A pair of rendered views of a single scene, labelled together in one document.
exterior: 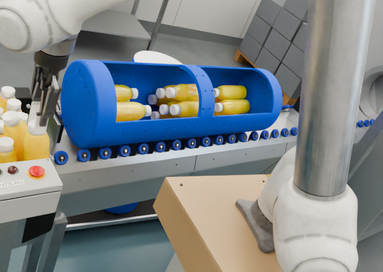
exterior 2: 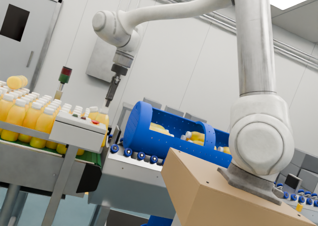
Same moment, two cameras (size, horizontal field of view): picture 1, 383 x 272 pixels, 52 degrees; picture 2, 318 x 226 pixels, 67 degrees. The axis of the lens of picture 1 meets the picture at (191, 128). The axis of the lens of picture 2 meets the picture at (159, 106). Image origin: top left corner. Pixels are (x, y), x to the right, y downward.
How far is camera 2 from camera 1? 0.62 m
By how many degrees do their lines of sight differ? 39
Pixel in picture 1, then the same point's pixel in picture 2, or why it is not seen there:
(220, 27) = not seen: hidden behind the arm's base
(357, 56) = (260, 1)
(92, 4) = (135, 15)
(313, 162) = (246, 69)
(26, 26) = (105, 16)
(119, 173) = (148, 175)
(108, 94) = (147, 112)
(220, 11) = not seen: hidden behind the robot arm
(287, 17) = (289, 166)
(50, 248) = not seen: outside the picture
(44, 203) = (93, 140)
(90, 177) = (129, 169)
